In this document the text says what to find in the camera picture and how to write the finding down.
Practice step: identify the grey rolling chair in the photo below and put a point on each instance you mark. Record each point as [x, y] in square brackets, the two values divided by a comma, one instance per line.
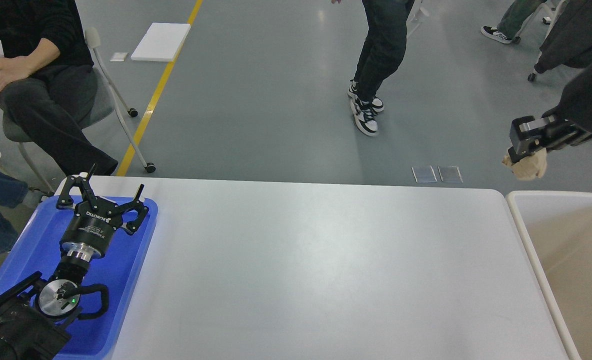
[108, 102]

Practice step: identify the left clear floor plate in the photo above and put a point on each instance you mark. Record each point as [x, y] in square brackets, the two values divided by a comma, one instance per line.
[424, 174]

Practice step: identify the beige plastic bin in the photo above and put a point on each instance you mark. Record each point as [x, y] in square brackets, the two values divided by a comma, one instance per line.
[556, 232]

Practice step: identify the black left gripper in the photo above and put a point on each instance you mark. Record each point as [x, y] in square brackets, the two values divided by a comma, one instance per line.
[92, 225]

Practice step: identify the seated person in black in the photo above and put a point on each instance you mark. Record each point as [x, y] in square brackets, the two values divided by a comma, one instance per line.
[47, 81]

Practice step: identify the small white floor card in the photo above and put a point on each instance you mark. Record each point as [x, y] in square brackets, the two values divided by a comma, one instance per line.
[118, 57]

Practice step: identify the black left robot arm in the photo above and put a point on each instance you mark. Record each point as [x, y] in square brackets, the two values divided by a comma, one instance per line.
[67, 284]

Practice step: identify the clear floor plate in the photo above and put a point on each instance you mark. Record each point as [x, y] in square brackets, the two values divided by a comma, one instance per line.
[450, 174]
[424, 174]

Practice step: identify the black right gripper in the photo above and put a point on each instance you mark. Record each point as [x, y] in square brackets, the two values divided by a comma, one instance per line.
[528, 134]

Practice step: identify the walking person black trousers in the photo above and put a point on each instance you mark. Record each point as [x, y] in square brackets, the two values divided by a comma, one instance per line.
[382, 53]

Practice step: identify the chair with black jacket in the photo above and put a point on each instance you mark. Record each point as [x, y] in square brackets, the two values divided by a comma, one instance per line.
[569, 41]

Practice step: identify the white foam board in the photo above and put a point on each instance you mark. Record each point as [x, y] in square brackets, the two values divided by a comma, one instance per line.
[161, 42]

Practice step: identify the right clear floor plate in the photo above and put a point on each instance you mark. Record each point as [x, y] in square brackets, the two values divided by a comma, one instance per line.
[450, 174]

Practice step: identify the person with checkered shoe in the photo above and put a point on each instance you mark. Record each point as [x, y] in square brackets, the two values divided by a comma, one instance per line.
[512, 20]

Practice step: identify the beige paper ball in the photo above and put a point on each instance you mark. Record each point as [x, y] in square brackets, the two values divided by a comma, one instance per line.
[528, 168]

